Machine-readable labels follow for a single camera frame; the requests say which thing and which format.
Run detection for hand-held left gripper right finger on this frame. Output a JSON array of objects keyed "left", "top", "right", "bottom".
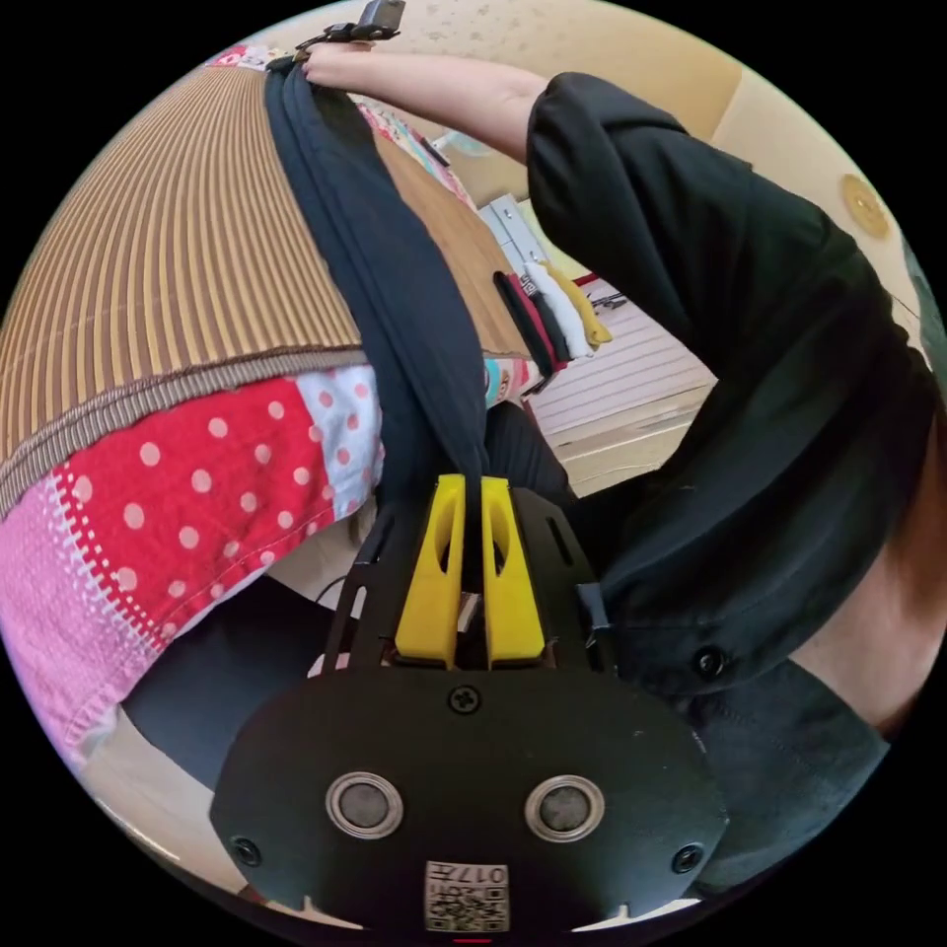
[{"left": 480, "top": 475, "right": 553, "bottom": 664}]

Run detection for person's right forearm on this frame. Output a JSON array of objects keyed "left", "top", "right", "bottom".
[{"left": 353, "top": 49, "right": 550, "bottom": 161}]

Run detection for black pants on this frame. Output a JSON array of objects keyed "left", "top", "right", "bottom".
[{"left": 263, "top": 60, "right": 491, "bottom": 512}]

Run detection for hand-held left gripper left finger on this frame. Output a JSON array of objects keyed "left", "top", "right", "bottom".
[{"left": 394, "top": 474, "right": 469, "bottom": 662}]

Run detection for person's body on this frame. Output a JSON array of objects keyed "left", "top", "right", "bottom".
[{"left": 121, "top": 70, "right": 947, "bottom": 898}]

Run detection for pile of clothes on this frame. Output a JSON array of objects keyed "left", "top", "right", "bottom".
[{"left": 491, "top": 258, "right": 616, "bottom": 380}]

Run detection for person's right hand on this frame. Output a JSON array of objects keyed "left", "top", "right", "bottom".
[{"left": 301, "top": 42, "right": 373, "bottom": 92}]

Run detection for bed with woven mat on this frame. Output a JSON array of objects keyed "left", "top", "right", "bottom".
[{"left": 0, "top": 42, "right": 536, "bottom": 774}]

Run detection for white cabinet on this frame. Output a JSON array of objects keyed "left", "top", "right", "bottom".
[{"left": 478, "top": 194, "right": 546, "bottom": 269}]

